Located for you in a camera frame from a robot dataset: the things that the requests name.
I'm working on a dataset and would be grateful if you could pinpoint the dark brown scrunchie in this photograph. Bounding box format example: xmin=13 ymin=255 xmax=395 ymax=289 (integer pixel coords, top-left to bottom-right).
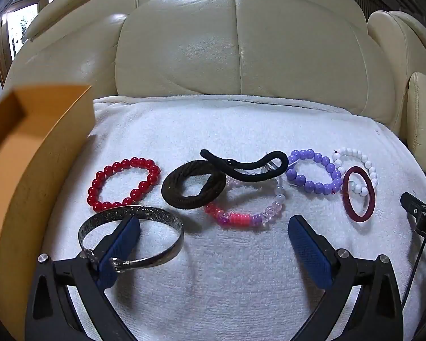
xmin=161 ymin=161 xmax=227 ymax=211

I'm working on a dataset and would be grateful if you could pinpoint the wooden framed glass door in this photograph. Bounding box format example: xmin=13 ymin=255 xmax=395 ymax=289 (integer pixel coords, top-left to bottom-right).
xmin=0 ymin=0 xmax=79 ymax=86

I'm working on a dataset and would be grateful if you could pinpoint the white bead bracelet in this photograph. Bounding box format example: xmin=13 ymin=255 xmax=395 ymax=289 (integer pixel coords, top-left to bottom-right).
xmin=332 ymin=147 xmax=379 ymax=197

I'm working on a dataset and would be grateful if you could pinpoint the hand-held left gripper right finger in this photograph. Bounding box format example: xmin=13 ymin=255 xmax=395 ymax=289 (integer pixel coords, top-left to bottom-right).
xmin=287 ymin=215 xmax=404 ymax=341

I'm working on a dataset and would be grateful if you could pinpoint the pink and clear bead bracelet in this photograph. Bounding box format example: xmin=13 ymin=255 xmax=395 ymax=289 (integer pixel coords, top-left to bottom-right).
xmin=204 ymin=176 xmax=286 ymax=228

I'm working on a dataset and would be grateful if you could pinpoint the red bead bracelet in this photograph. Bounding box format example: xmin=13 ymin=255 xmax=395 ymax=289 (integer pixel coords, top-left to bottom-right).
xmin=87 ymin=157 xmax=162 ymax=212

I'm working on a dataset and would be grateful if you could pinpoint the black cable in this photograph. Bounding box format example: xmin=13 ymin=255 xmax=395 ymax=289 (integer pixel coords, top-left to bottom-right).
xmin=401 ymin=240 xmax=426 ymax=308

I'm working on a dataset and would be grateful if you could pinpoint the cream leather sofa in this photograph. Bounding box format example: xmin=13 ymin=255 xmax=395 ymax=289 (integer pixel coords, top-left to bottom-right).
xmin=3 ymin=0 xmax=409 ymax=134

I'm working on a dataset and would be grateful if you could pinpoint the maroon hair tie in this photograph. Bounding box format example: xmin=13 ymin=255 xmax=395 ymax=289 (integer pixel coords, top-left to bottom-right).
xmin=342 ymin=166 xmax=376 ymax=224

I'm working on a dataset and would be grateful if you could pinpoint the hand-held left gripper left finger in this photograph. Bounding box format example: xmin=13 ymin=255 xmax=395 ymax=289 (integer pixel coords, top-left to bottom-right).
xmin=25 ymin=215 xmax=143 ymax=341

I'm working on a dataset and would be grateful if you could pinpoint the black hair tie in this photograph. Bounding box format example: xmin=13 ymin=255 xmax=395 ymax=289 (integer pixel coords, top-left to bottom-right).
xmin=200 ymin=148 xmax=289 ymax=183

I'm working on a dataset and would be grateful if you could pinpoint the engraved silver bangle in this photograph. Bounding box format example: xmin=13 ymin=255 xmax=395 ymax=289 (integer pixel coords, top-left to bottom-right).
xmin=78 ymin=205 xmax=184 ymax=274

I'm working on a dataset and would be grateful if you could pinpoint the white fluffy towel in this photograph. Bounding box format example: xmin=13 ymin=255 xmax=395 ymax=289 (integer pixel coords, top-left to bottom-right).
xmin=53 ymin=94 xmax=426 ymax=341

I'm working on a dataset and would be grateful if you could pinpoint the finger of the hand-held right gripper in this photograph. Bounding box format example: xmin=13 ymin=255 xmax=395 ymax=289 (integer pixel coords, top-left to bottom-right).
xmin=400 ymin=192 xmax=426 ymax=218

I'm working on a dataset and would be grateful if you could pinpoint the cream leather armchair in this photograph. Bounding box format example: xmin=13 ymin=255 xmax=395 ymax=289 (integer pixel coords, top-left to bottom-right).
xmin=367 ymin=9 xmax=426 ymax=171

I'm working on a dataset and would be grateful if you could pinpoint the orange cardboard box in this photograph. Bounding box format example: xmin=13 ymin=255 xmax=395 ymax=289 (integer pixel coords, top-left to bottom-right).
xmin=0 ymin=83 xmax=96 ymax=329

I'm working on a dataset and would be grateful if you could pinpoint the purple bead bracelet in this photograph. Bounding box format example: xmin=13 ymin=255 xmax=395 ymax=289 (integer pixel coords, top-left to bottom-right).
xmin=286 ymin=149 xmax=343 ymax=195

